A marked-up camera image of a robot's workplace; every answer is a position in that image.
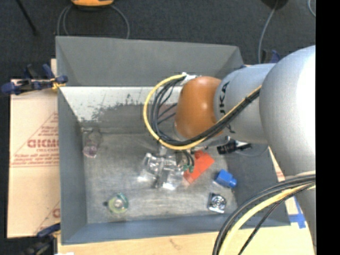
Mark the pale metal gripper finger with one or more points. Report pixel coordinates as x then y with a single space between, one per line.
152 163
159 179

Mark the clear glass thing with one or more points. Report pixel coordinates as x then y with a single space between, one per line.
174 182

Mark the orange-red toy block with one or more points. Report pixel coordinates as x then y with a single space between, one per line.
202 165

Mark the blue toy block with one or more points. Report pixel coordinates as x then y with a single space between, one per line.
224 178

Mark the shiny silver metal piece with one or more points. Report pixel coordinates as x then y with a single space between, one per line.
217 203

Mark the clear cup with purple base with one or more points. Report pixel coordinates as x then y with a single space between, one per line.
91 143

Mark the grey metal bin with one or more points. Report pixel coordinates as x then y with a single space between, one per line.
111 62

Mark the brown cardboard board red print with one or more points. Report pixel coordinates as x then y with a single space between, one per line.
32 185

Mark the black cylinder on white bracket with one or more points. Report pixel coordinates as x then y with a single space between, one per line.
225 148

